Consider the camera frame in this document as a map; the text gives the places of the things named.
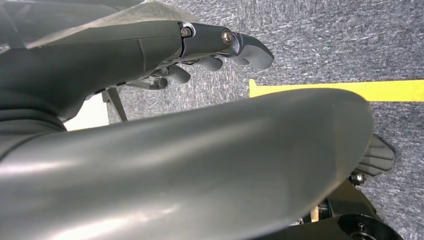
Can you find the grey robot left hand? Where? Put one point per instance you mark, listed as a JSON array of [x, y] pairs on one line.
[[99, 63]]

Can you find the grey metal leg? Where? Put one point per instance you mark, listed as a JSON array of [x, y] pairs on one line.
[[116, 102]]

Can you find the white panel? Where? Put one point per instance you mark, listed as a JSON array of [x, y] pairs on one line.
[[87, 114]]

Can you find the yellow floor tape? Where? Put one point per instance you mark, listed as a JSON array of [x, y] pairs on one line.
[[381, 90]]

